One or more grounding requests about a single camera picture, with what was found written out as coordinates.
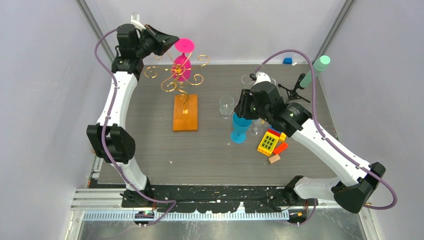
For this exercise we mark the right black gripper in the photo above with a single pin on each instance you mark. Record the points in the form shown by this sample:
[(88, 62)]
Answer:
[(241, 108)]

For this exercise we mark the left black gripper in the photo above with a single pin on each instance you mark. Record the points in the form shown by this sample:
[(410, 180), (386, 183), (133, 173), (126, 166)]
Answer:
[(163, 42)]

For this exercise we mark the clear stemless wine glass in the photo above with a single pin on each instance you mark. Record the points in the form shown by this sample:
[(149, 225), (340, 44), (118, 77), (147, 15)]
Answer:
[(226, 106)]

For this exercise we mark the blue wine glass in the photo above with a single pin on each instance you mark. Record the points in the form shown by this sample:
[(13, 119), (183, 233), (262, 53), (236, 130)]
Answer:
[(240, 126)]

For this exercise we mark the pink wine glass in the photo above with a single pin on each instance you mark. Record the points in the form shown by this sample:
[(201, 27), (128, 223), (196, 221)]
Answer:
[(181, 68)]

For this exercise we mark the clear tall wine glass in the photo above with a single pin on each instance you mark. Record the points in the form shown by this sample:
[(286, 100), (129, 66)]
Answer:
[(246, 81)]

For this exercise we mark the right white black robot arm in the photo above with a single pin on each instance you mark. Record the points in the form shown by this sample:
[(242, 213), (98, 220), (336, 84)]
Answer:
[(356, 178)]

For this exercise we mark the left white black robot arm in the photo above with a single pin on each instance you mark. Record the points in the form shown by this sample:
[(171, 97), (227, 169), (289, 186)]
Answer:
[(108, 136)]

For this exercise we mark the red toy brick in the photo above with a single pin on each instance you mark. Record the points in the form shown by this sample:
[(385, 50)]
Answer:
[(273, 132)]

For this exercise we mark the yellow toy block window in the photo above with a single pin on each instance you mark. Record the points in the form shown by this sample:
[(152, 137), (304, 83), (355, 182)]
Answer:
[(267, 144)]

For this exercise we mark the yellow toy brick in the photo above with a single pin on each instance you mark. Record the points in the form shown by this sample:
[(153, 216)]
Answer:
[(282, 137)]

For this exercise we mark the black mini tripod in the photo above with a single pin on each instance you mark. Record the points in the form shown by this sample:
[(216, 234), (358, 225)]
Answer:
[(292, 94)]

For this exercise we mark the orange toy block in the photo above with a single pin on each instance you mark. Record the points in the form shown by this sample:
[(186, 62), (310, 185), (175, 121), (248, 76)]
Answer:
[(279, 149)]

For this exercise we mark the tan wooden block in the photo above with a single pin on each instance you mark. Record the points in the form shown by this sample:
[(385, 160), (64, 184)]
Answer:
[(274, 158)]

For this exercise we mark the small blue object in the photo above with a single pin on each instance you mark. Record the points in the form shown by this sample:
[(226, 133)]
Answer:
[(287, 61)]

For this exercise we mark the mint green cylinder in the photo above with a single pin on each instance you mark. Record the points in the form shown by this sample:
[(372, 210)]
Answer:
[(320, 65)]

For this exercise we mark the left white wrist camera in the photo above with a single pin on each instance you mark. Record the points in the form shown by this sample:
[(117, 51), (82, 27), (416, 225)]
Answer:
[(135, 20)]

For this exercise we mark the gold wire wine glass rack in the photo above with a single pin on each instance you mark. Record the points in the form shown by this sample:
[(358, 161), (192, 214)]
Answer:
[(185, 105)]

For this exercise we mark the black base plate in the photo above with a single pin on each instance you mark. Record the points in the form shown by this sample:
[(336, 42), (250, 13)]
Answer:
[(218, 199)]

